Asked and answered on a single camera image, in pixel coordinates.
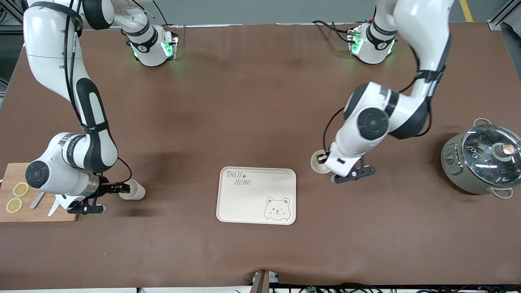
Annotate white IKEA cup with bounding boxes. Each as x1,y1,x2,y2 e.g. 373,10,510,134
119,179,146,201
310,150,333,175

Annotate cream tray with bear print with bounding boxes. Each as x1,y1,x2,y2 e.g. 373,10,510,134
216,166,297,225

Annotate grey plastic knife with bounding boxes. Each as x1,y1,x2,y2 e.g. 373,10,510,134
29,191,46,210

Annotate brown table cover sheet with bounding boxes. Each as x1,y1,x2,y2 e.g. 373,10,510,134
0,22,521,288

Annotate bamboo cutting board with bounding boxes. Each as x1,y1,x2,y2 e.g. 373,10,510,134
0,163,79,223

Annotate grey-green cooking pot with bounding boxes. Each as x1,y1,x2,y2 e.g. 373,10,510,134
441,118,521,200

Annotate glass pot lid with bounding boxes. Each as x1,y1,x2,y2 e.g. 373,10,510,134
461,124,521,188

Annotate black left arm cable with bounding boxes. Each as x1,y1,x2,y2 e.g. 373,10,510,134
324,45,422,154

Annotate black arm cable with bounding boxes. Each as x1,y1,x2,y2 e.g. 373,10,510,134
63,0,133,188
324,45,422,154

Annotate black left base cables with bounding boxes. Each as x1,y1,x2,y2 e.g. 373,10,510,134
312,20,355,44

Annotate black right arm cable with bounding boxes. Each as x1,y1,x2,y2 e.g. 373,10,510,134
63,0,133,188

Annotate grey camera mounting post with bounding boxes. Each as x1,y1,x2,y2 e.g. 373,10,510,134
250,270,280,293

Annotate black right base cable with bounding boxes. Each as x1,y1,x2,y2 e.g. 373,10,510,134
142,0,171,27

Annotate aluminium frame profile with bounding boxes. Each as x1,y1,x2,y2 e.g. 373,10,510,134
488,0,521,31
0,0,26,35

